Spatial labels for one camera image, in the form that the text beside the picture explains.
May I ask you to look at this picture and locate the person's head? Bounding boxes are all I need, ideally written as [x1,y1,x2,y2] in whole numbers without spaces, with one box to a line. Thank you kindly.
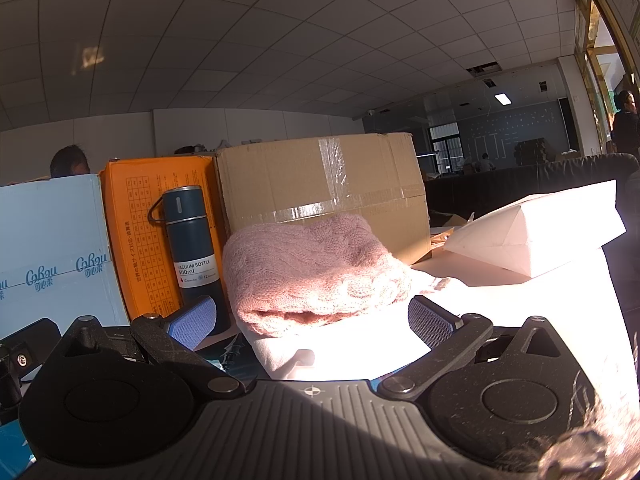
[50,144,92,179]

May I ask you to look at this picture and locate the black sofa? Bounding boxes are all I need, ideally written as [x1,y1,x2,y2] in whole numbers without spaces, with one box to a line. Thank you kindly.
[424,152,640,222]

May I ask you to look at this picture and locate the stack of brown boxes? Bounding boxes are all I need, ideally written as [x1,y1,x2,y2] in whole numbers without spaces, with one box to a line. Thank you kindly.
[514,137,557,165]

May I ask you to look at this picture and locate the large brown cardboard box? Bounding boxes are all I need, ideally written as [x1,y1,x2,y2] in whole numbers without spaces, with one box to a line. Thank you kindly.
[214,132,433,267]

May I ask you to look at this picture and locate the light blue cardboard box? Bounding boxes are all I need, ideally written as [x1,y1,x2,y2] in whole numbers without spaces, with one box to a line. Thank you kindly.
[0,174,132,342]

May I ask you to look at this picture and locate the orange cardboard box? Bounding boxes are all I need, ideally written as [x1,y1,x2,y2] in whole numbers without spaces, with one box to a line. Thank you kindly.
[98,155,232,322]

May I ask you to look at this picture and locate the fluffy pink cloth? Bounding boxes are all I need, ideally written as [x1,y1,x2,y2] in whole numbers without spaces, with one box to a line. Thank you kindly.
[537,385,640,480]

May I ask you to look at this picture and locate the torn cardboard scraps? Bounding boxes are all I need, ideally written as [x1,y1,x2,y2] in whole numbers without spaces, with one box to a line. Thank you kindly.
[429,211,476,256]

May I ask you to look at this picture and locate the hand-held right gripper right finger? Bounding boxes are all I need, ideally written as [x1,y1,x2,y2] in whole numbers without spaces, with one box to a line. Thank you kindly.
[377,296,577,402]

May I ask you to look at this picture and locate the dark blue vacuum bottle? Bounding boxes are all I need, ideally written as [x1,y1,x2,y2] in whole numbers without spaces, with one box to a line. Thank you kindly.
[147,185,232,337]

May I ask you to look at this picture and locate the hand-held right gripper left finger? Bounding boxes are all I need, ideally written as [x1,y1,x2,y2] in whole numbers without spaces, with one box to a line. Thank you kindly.
[50,296,247,401]

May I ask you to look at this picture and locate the blue printed sheet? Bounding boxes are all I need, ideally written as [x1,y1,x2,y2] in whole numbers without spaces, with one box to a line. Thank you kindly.
[0,422,38,478]

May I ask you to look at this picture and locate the pink knit sweater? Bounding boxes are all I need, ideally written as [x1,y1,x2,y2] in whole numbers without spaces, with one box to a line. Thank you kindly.
[222,213,451,338]

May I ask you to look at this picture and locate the white paper bag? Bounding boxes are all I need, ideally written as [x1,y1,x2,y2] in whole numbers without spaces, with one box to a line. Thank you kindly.
[442,180,627,281]

